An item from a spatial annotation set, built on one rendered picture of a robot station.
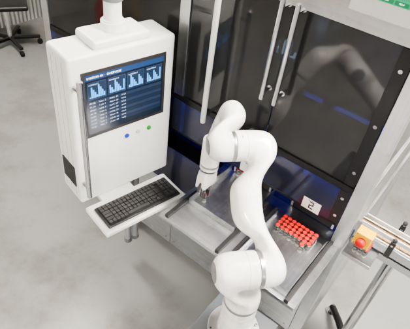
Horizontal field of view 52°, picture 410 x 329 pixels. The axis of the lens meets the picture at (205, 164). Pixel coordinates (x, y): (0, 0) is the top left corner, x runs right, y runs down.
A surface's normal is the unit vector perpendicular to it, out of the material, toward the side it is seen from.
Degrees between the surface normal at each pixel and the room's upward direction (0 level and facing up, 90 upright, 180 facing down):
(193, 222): 0
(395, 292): 0
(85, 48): 0
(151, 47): 90
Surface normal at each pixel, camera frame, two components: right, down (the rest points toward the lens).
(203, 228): 0.11, -0.75
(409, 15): -0.62, 0.46
